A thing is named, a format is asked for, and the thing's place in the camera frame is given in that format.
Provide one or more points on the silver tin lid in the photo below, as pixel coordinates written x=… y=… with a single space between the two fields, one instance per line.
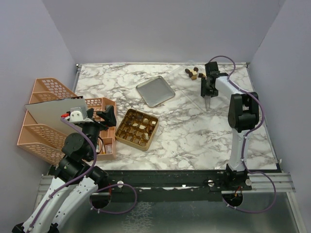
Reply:
x=155 y=91

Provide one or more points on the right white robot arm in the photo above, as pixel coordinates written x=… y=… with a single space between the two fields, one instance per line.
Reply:
x=243 y=116

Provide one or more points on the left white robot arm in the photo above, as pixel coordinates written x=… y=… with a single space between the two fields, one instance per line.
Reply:
x=76 y=176

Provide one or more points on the peach desk organizer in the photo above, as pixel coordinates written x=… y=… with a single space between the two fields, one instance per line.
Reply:
x=107 y=141

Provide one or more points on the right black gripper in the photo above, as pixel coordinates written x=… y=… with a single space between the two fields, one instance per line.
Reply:
x=204 y=91

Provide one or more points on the peach mesh file rack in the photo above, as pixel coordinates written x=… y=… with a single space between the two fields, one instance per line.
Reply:
x=42 y=133

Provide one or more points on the black mounting rail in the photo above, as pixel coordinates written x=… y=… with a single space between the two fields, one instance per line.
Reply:
x=164 y=185

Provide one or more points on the gold chocolate box tray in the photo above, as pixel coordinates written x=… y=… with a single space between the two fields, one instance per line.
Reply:
x=134 y=136

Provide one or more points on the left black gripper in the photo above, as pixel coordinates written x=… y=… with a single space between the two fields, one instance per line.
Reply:
x=108 y=115

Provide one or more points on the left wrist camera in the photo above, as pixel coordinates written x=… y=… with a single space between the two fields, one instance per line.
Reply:
x=77 y=115

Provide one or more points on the black metal tongs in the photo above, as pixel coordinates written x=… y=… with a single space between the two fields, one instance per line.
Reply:
x=207 y=102

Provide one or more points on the white board sheet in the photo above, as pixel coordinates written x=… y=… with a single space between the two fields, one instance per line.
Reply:
x=49 y=113

